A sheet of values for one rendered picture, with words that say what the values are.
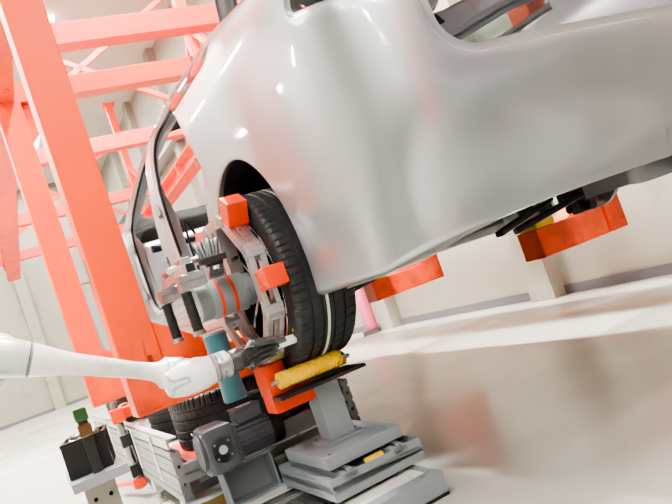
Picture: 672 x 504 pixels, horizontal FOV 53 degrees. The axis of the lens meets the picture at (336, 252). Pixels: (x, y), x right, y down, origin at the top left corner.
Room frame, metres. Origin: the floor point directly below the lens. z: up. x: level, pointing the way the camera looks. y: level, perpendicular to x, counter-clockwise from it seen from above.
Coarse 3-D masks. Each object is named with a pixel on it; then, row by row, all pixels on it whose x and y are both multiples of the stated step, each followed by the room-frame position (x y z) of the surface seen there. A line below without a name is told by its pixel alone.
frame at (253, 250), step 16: (208, 224) 2.43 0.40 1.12; (224, 224) 2.28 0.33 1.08; (240, 240) 2.21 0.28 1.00; (256, 240) 2.21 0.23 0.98; (256, 256) 2.19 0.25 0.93; (208, 272) 2.61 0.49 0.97; (256, 288) 2.20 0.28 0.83; (272, 288) 2.19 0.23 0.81; (272, 304) 2.18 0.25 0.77; (224, 320) 2.62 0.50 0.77; (240, 320) 2.64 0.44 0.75; (272, 320) 2.20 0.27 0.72
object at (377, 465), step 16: (384, 448) 2.37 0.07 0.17; (400, 448) 2.32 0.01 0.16; (416, 448) 2.35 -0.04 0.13; (288, 464) 2.66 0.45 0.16; (352, 464) 2.39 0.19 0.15; (368, 464) 2.27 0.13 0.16; (384, 464) 2.29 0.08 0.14; (400, 464) 2.32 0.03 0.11; (288, 480) 2.58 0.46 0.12; (304, 480) 2.42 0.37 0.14; (320, 480) 2.27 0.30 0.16; (336, 480) 2.21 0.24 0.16; (352, 480) 2.23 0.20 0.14; (368, 480) 2.26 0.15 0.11; (320, 496) 2.32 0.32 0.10; (336, 496) 2.20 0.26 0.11
